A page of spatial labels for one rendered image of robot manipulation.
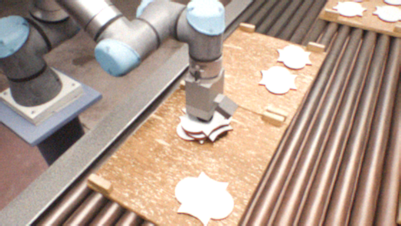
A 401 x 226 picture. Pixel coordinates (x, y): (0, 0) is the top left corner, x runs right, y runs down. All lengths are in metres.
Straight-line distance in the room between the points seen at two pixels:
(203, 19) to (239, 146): 0.36
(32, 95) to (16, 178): 1.15
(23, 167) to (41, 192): 1.36
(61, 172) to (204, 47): 0.47
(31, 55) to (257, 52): 0.72
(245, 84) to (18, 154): 1.66
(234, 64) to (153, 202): 0.57
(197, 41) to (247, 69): 0.45
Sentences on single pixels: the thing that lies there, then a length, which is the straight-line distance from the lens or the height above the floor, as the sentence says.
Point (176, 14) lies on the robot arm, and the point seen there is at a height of 1.26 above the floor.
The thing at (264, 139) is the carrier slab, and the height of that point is 0.94.
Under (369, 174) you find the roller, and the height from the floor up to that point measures 0.92.
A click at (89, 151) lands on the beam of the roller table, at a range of 0.88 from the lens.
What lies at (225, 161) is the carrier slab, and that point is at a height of 0.94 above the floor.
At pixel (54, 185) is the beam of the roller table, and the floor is 0.92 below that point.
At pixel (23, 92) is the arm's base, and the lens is 1.06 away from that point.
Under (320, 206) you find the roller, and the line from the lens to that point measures 0.78.
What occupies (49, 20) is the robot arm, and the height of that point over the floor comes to 1.13.
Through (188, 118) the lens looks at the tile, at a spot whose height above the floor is 0.98.
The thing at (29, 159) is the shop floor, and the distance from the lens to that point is 2.22.
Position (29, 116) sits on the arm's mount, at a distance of 1.05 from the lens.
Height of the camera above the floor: 1.56
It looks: 45 degrees down
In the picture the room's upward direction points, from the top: straight up
